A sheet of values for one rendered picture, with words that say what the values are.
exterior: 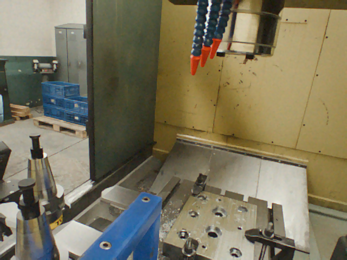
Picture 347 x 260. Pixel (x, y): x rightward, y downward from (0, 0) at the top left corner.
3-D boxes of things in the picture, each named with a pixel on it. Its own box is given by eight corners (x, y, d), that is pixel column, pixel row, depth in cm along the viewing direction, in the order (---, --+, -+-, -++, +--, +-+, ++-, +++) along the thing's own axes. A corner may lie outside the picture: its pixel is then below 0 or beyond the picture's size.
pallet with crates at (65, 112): (33, 125, 426) (29, 83, 401) (66, 116, 497) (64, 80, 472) (82, 138, 384) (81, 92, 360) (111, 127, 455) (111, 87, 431)
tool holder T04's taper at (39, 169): (38, 205, 34) (32, 165, 32) (20, 195, 36) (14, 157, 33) (63, 192, 37) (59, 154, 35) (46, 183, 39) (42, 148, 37)
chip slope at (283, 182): (128, 219, 119) (129, 176, 111) (173, 168, 180) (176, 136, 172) (316, 284, 91) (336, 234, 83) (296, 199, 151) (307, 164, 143)
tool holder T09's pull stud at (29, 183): (28, 219, 22) (24, 188, 21) (17, 213, 22) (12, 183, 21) (43, 210, 23) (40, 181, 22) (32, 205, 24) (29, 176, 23)
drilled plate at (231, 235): (161, 255, 62) (163, 240, 60) (192, 199, 88) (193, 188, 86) (248, 288, 54) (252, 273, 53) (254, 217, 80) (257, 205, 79)
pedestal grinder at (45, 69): (39, 113, 502) (34, 60, 467) (34, 109, 527) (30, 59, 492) (60, 111, 534) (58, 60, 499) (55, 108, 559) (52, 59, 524)
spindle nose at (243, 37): (270, 56, 39) (284, -22, 36) (186, 49, 46) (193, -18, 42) (276, 58, 53) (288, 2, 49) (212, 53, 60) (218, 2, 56)
